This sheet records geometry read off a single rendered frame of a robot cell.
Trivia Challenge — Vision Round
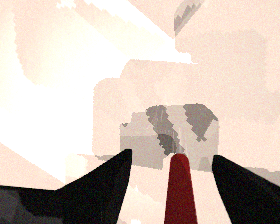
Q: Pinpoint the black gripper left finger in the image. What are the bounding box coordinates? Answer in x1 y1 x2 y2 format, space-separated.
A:
0 149 132 224

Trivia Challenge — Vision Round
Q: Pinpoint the red peg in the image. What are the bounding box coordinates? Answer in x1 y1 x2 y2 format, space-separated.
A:
164 153 198 224

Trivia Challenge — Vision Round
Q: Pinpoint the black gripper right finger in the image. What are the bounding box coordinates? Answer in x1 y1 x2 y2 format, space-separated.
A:
212 155 280 224

